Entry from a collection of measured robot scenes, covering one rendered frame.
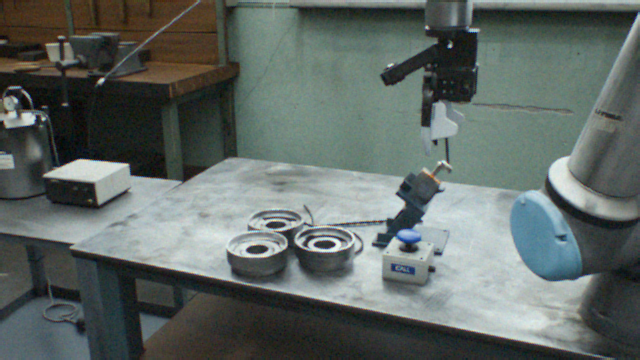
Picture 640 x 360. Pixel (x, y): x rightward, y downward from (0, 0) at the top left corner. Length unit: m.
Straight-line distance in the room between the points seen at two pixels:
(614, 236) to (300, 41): 2.13
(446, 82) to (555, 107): 1.54
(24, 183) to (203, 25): 1.29
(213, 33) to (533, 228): 2.21
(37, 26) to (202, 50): 0.97
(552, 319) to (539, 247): 0.19
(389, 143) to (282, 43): 0.65
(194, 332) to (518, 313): 0.70
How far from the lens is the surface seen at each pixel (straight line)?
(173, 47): 2.96
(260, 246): 1.08
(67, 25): 3.34
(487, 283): 1.04
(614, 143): 0.74
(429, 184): 1.11
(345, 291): 0.99
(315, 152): 2.85
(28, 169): 1.86
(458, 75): 1.03
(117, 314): 1.26
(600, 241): 0.80
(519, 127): 2.60
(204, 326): 1.39
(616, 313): 0.95
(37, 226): 1.68
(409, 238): 1.00
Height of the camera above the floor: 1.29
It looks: 20 degrees down
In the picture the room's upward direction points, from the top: 1 degrees counter-clockwise
